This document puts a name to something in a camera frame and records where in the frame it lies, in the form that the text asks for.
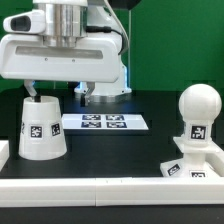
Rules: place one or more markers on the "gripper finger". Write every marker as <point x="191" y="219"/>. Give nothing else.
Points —
<point x="86" y="96"/>
<point x="29" y="86"/>

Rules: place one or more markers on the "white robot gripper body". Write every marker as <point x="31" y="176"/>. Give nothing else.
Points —
<point x="59" y="45"/>

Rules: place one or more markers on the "white lamp shade cone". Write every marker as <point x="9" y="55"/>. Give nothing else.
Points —
<point x="42" y="135"/>

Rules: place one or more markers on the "white lamp bulb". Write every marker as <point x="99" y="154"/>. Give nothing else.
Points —
<point x="199" y="106"/>

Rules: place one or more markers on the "white lamp base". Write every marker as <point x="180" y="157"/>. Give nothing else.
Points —
<point x="197" y="160"/>

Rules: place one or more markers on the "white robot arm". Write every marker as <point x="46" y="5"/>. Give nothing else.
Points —
<point x="107" y="92"/>

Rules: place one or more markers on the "white marker sheet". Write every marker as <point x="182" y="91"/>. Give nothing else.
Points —
<point x="103" y="122"/>

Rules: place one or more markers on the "white left fence rail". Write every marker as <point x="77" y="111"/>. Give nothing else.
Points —
<point x="4" y="152"/>

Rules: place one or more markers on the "white fence rail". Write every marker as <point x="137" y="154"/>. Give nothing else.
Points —
<point x="219" y="165"/>
<point x="4" y="152"/>
<point x="110" y="192"/>

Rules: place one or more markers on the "white front fence rail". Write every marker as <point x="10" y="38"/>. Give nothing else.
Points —
<point x="110" y="192"/>

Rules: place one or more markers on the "white right fence rail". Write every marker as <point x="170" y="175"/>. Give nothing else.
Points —
<point x="219" y="165"/>

